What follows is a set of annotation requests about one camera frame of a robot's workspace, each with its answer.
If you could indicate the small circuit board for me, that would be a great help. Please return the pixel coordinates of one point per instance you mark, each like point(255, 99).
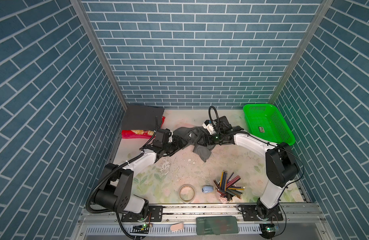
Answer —
point(140, 229)
point(268, 231)

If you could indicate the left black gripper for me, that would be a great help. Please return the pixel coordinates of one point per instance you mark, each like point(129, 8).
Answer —
point(176, 146)

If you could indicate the green plastic basket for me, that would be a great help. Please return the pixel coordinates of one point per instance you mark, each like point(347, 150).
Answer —
point(266, 122)

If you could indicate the roll of clear tape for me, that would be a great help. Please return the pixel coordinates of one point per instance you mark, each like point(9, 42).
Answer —
point(186, 193)

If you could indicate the bundle of coloured pencils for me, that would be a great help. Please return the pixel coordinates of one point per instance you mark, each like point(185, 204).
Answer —
point(227, 187)

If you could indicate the black mounting plate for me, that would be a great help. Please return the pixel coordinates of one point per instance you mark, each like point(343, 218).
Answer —
point(150, 214)
point(252, 213)

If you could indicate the left small circuit board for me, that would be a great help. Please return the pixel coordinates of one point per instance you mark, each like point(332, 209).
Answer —
point(140, 229)

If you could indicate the small blue pencil sharpener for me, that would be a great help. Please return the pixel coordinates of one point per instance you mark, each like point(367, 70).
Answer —
point(207, 189)

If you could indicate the folded red t shirt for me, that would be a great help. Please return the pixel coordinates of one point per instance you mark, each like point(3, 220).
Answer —
point(136, 133)

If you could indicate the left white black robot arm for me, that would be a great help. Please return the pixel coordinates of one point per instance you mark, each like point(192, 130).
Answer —
point(113, 190)

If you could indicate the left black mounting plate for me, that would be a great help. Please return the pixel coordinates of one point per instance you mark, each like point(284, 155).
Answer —
point(150, 214)

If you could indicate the pink eraser block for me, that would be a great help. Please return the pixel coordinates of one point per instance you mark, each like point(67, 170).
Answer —
point(177, 227)

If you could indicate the right small circuit board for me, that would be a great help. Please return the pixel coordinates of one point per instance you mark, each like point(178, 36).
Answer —
point(268, 231)

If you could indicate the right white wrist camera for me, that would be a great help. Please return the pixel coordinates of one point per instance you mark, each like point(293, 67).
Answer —
point(208, 125)

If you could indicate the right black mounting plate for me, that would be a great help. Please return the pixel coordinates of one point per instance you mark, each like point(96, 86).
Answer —
point(252, 213)

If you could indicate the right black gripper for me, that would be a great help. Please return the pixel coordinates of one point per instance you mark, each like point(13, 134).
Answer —
point(205, 137)

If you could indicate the folded dark grey t shirt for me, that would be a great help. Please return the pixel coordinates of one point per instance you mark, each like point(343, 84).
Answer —
point(136, 111)

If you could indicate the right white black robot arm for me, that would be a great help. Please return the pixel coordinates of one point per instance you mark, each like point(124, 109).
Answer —
point(281, 164)

